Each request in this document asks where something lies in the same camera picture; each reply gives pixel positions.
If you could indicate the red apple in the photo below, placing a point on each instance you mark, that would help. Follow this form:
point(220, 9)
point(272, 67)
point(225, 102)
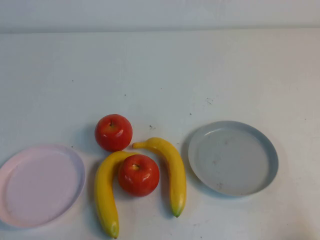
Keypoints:
point(113, 136)
point(138, 178)

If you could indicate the yellow banana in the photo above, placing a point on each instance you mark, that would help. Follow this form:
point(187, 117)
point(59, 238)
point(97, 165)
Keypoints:
point(176, 175)
point(103, 195)

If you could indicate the grey-blue plastic plate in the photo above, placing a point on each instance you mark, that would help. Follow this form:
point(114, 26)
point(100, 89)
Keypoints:
point(232, 160)

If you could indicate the pink plastic plate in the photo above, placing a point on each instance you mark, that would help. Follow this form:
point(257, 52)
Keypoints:
point(42, 187)

